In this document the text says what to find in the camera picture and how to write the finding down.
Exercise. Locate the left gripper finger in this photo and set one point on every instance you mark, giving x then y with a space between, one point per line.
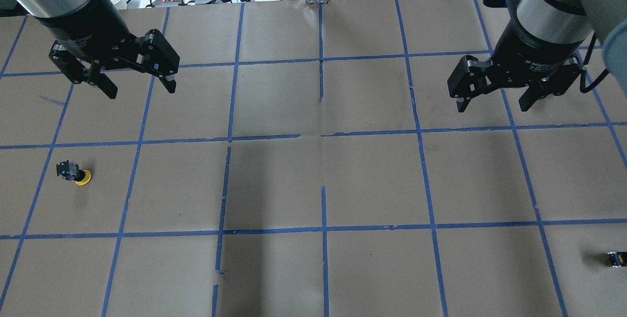
168 81
106 85

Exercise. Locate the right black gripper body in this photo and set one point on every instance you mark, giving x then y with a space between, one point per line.
530 47

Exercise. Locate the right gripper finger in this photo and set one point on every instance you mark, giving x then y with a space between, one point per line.
535 91
462 101

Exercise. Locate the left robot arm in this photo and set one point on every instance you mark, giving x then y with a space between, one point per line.
43 10

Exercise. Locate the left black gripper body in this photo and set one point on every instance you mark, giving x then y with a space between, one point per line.
84 31

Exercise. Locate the yellow push button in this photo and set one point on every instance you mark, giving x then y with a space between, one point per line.
71 171

